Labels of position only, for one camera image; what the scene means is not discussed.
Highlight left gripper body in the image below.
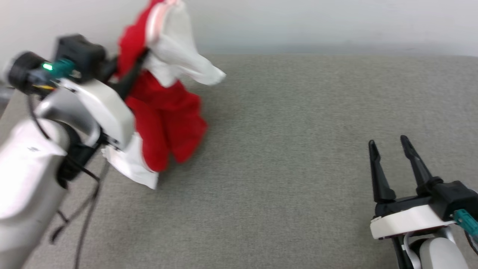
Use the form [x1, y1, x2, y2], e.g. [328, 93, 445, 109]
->
[7, 52, 136, 151]

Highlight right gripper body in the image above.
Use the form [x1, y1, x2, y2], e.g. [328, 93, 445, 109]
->
[370, 195, 456, 241]

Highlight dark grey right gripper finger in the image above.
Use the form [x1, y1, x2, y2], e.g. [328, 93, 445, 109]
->
[400, 135, 443, 195]
[368, 139, 397, 204]

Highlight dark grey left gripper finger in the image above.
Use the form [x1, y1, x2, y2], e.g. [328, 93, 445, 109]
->
[109, 49, 150, 99]

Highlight red and white sports jersey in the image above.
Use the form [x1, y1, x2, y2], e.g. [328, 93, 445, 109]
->
[101, 0, 227, 190]

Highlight grey fabric sofa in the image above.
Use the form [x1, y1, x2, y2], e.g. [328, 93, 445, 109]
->
[0, 52, 478, 269]

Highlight right camera cable teal plug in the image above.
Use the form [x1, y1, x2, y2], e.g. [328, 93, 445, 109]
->
[453, 208, 478, 255]

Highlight camera cable teal plug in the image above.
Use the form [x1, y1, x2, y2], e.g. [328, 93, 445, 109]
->
[453, 208, 478, 255]
[28, 59, 77, 140]

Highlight left camera cable teal plug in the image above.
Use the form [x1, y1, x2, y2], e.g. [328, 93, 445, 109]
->
[28, 59, 77, 140]

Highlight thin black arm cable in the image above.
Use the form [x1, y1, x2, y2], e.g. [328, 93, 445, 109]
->
[50, 144, 111, 269]

